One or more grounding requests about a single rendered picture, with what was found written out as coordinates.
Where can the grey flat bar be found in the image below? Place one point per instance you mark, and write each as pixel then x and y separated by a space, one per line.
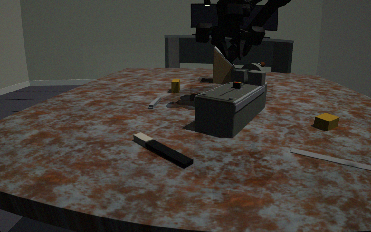
pixel 331 159

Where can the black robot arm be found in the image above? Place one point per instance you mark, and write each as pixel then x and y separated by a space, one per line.
pixel 235 10

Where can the dark grey rectangular bar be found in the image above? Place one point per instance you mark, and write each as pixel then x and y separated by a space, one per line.
pixel 154 102

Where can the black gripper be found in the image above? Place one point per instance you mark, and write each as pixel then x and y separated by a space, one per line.
pixel 231 29

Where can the black flat bar with beige end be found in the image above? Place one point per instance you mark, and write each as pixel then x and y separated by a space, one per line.
pixel 163 150

